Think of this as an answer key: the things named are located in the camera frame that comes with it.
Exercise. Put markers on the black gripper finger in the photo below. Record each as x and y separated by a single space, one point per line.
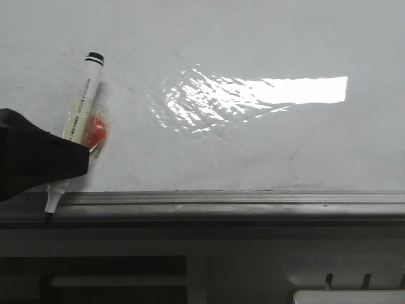
31 156

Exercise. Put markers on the white black whiteboard marker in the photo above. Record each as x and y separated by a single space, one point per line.
74 130

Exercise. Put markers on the red round magnet taped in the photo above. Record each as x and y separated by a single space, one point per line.
96 131

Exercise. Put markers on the white whiteboard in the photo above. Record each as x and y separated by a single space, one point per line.
220 95

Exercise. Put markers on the white plastic marker tray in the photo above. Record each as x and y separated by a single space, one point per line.
351 296

